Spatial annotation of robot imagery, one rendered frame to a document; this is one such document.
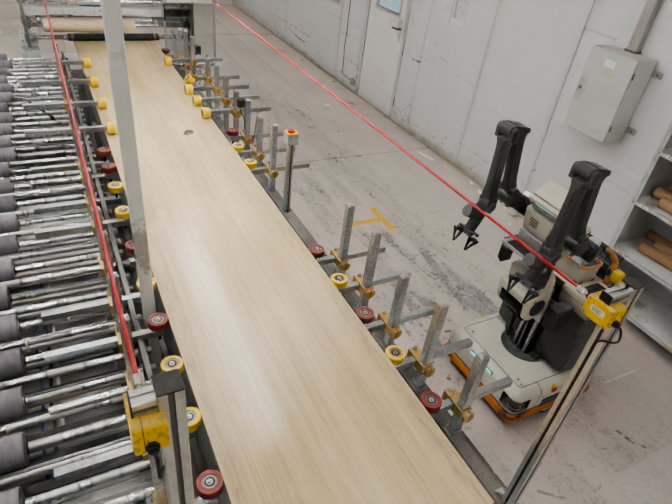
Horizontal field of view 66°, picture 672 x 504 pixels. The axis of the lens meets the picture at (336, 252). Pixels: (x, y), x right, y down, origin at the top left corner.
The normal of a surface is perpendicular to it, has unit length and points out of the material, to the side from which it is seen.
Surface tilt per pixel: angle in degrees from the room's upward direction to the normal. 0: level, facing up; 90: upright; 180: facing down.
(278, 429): 0
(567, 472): 0
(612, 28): 90
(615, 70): 90
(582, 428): 0
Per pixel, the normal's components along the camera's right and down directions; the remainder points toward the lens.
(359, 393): 0.11, -0.81
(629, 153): -0.89, 0.18
